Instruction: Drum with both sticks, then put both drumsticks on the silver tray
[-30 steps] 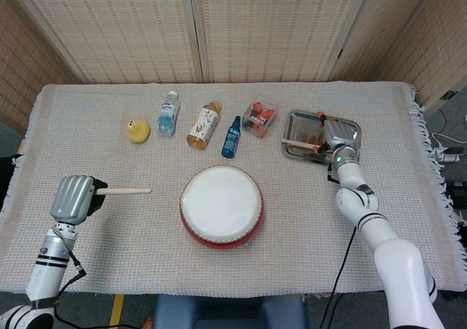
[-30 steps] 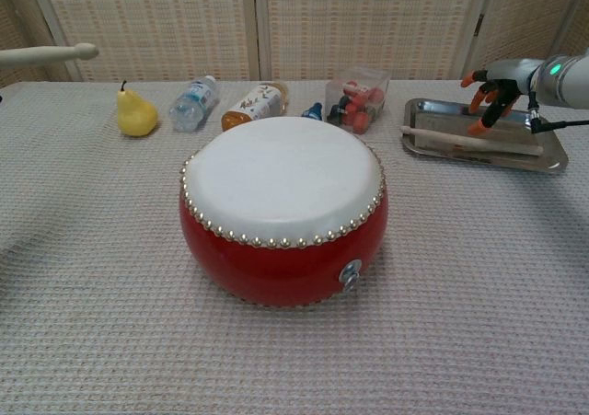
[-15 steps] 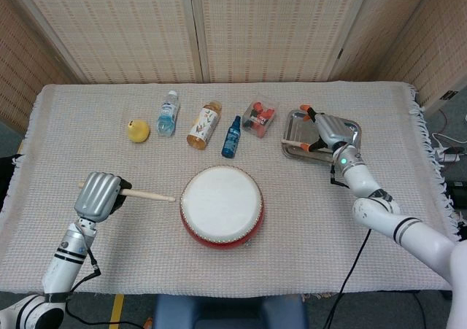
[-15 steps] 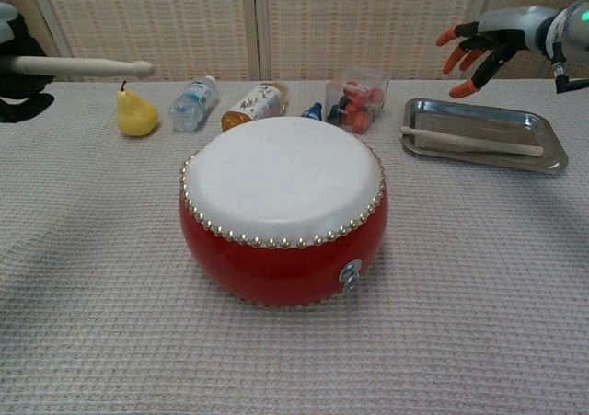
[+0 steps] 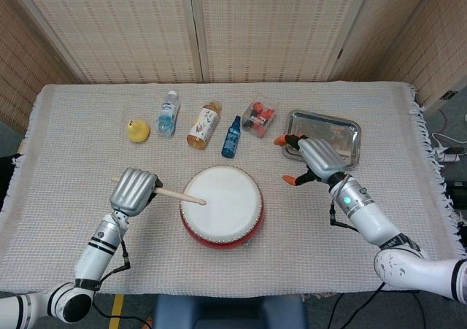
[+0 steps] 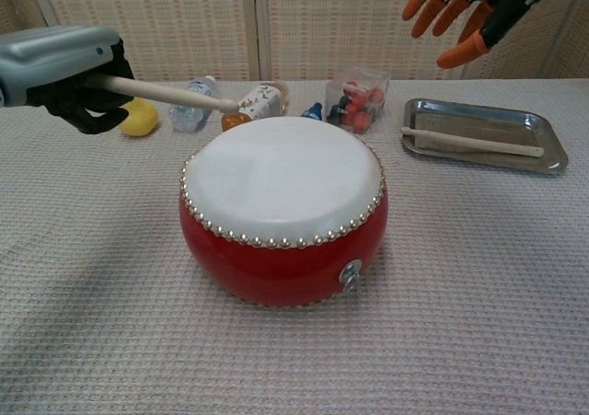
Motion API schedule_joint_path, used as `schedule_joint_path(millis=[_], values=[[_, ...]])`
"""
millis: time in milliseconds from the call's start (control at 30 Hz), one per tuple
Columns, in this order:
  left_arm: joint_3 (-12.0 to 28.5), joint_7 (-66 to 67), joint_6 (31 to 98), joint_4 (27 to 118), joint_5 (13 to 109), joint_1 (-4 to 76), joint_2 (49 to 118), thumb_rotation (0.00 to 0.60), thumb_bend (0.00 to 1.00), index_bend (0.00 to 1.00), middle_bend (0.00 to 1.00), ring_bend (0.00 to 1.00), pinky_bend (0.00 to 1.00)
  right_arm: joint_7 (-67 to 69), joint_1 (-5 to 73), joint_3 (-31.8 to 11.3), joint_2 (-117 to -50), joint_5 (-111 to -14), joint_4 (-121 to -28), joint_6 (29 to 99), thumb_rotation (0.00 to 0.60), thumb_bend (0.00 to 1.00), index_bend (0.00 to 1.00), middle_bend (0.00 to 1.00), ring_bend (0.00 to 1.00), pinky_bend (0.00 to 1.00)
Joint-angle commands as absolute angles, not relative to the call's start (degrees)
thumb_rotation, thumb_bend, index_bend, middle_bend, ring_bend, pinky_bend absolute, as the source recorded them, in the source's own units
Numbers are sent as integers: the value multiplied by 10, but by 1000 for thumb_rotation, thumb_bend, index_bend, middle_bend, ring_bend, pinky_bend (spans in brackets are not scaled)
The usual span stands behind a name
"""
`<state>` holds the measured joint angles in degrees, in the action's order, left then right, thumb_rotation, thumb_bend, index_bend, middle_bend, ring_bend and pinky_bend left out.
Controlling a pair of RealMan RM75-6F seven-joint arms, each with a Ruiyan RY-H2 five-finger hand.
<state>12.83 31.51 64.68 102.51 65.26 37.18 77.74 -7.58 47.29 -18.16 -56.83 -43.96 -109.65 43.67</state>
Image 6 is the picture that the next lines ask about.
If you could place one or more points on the black-fingered silver left robot hand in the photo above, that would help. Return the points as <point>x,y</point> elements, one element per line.
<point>55,61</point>

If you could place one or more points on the wooden drumstick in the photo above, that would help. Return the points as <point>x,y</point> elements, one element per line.
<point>175,94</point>
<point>474,143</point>

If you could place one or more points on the stainless steel tray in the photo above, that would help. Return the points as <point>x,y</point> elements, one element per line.
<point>478,120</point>

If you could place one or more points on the red drum with white head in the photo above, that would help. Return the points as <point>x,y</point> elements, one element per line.
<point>280,171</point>

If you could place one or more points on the yellow toy pear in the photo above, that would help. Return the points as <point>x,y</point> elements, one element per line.
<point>142,120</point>

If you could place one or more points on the clear water bottle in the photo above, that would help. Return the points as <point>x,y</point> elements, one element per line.
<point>184,116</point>

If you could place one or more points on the clear box of red items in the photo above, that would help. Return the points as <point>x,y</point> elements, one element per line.
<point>356,104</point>

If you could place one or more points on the amber tea bottle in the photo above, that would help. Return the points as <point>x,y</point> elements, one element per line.
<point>262,102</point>

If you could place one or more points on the small blue spray bottle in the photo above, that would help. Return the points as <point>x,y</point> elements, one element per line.
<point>313,111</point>

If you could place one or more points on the beige woven tablecloth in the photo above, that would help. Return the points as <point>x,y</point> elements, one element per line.
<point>294,364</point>

